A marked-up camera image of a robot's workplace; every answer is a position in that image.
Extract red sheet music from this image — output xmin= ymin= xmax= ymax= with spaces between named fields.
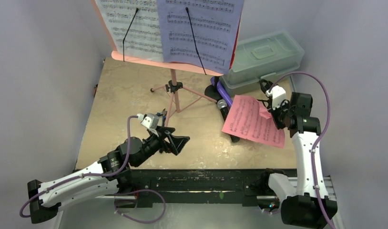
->
xmin=229 ymin=17 xmax=241 ymax=69

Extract purple microphone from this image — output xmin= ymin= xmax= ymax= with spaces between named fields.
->
xmin=210 ymin=76 xmax=233 ymax=106

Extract pink sheet music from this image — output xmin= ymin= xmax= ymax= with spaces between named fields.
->
xmin=222 ymin=95 xmax=285 ymax=148

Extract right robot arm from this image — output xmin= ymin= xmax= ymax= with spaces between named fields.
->
xmin=259 ymin=90 xmax=337 ymax=229

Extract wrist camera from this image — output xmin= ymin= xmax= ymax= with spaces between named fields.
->
xmin=139 ymin=113 xmax=160 ymax=132
xmin=265 ymin=85 xmax=286 ymax=110

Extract blue sheet music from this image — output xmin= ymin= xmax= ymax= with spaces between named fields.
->
xmin=156 ymin=0 xmax=244 ymax=74

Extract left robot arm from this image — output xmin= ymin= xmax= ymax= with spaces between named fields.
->
xmin=20 ymin=126 xmax=190 ymax=224

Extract pink music stand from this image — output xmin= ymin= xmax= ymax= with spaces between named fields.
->
xmin=92 ymin=0 xmax=223 ymax=118

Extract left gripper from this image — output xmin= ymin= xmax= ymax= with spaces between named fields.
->
xmin=133 ymin=125 xmax=189 ymax=167

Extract silver condenser microphone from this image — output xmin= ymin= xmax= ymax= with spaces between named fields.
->
xmin=216 ymin=99 xmax=240 ymax=143

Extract blue-handled pliers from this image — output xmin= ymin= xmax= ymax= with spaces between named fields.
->
xmin=156 ymin=109 xmax=167 ymax=126

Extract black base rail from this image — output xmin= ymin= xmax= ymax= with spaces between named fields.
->
xmin=56 ymin=169 xmax=337 ymax=209

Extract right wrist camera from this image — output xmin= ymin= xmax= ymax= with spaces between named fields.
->
xmin=265 ymin=85 xmax=286 ymax=110

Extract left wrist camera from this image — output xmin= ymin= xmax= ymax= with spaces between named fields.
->
xmin=139 ymin=113 xmax=160 ymax=132

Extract black round-base mic stand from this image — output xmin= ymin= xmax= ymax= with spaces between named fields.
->
xmin=204 ymin=76 xmax=223 ymax=101

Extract black tripod mic stand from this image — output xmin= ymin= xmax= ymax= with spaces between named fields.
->
xmin=259 ymin=79 xmax=273 ymax=94

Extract left white sheet music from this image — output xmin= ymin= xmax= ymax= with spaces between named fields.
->
xmin=95 ymin=0 xmax=163 ymax=62

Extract translucent plastic storage box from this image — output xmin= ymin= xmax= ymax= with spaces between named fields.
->
xmin=219 ymin=30 xmax=305 ymax=97

